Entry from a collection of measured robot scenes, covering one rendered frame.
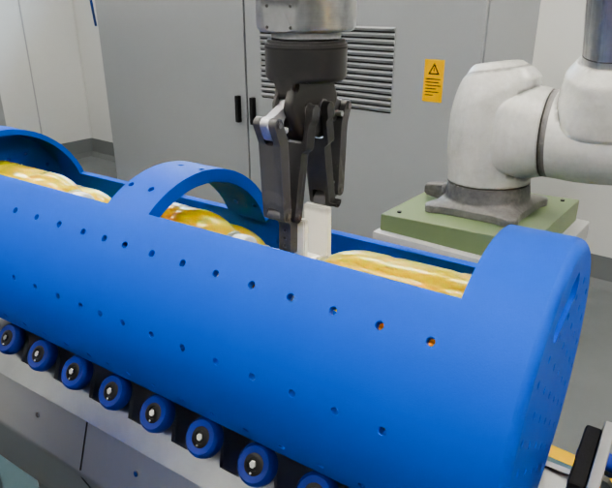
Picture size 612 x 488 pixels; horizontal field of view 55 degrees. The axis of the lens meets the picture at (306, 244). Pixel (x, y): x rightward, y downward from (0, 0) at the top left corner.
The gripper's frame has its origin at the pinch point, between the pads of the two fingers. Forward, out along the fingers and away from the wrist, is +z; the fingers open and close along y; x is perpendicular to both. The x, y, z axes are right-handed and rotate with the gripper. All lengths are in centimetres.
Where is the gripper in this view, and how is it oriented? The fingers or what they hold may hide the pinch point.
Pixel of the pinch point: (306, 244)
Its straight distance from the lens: 60.8
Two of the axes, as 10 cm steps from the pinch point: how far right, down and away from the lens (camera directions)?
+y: -5.6, 3.2, -7.7
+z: 0.0, 9.2, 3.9
